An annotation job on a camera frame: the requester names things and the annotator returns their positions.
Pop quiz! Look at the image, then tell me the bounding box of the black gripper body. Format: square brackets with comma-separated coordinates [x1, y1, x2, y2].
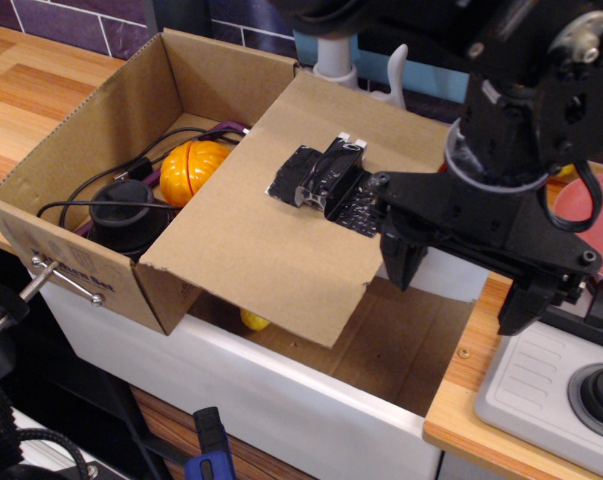
[368, 172, 603, 303]

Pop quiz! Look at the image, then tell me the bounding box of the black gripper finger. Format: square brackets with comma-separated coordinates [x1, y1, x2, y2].
[498, 279, 554, 336]
[380, 228, 428, 291]

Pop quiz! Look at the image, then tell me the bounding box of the brown cardboard box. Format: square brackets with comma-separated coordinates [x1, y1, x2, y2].
[0, 30, 447, 347]

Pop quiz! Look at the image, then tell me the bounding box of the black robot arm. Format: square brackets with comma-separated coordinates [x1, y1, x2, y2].
[277, 1, 603, 336]

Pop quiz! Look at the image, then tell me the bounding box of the pink plastic plate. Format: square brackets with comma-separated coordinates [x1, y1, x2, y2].
[552, 173, 603, 281]

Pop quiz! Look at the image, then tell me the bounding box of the yellow toy corn on counter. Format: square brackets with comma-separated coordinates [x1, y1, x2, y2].
[552, 164, 577, 182]

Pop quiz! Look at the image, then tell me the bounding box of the grey toy stove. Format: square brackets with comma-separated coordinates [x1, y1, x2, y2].
[475, 322, 603, 477]

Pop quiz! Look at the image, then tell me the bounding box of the black stove knob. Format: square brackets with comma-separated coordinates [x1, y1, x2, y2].
[567, 363, 603, 437]

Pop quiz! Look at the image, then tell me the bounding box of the white toy sink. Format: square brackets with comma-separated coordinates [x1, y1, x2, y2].
[43, 250, 488, 479]

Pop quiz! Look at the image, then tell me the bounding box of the yellow toy corn in sink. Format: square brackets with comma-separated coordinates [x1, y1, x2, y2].
[240, 309, 270, 331]

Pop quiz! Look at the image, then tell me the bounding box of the grey toy faucet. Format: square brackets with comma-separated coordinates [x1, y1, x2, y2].
[312, 38, 409, 110]

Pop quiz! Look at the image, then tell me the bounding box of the orange toy pumpkin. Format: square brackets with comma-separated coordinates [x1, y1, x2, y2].
[159, 141, 230, 207]

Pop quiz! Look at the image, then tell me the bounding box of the black round speaker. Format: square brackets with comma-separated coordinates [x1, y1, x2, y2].
[87, 180, 175, 262]

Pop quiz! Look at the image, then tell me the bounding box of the metal clamp screw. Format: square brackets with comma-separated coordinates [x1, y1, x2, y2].
[0, 252, 105, 307]

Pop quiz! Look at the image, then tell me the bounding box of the black taped handle on flap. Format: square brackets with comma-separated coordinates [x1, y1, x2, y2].
[266, 132, 379, 238]

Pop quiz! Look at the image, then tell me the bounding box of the blue black clamp handle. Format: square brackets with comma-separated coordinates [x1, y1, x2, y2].
[184, 407, 237, 480]

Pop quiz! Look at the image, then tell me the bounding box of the black cable in box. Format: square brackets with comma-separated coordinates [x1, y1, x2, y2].
[36, 127, 242, 231]

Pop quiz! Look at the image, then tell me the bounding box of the black braided cable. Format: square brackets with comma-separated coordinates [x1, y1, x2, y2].
[10, 428, 91, 480]

